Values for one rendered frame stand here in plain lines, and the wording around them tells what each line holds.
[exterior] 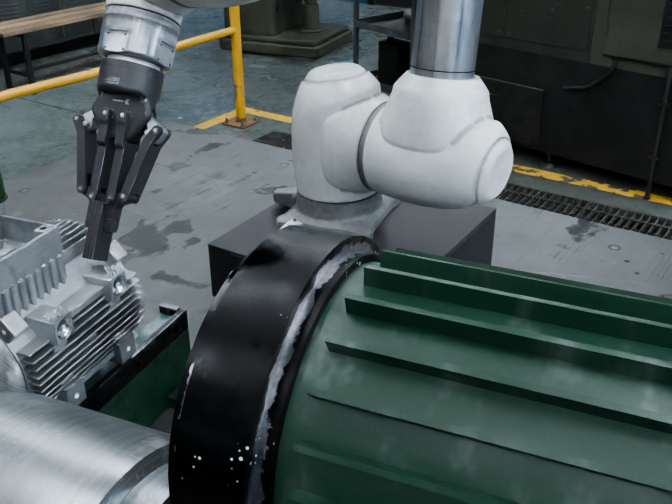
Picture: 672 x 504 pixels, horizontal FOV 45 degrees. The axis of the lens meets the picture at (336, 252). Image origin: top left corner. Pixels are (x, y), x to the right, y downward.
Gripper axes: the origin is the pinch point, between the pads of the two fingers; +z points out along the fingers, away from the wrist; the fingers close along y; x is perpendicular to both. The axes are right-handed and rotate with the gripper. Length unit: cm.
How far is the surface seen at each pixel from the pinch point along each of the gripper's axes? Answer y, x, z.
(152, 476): 32.4, -32.2, 14.8
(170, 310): -1.0, 20.8, 9.8
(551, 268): 45, 77, -8
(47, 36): -388, 405, -126
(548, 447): 59, -49, 3
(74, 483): 29.2, -36.2, 15.4
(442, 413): 54, -49, 3
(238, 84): -174, 330, -91
